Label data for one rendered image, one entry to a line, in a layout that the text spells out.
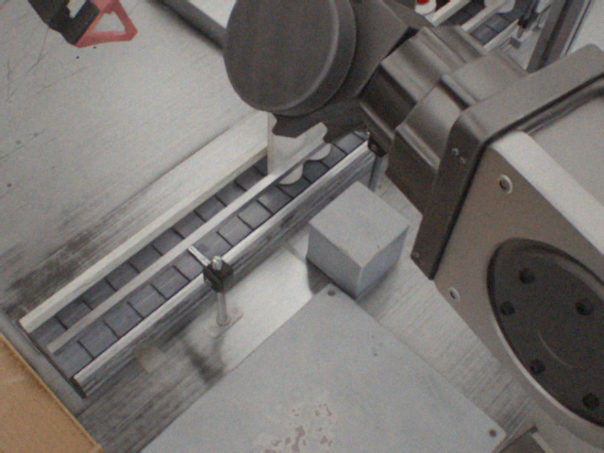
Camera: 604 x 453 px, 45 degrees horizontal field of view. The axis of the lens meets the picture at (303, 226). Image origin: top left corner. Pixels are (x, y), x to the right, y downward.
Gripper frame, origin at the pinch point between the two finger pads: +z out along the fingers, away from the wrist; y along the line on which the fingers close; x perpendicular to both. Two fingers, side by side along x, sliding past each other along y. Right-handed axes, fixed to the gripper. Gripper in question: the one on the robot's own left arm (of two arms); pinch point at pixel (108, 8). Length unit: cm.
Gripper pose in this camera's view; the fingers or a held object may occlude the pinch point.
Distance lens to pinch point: 87.4
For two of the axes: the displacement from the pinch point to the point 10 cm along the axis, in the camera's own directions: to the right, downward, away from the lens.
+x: -6.5, 7.1, 2.6
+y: -5.8, -6.9, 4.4
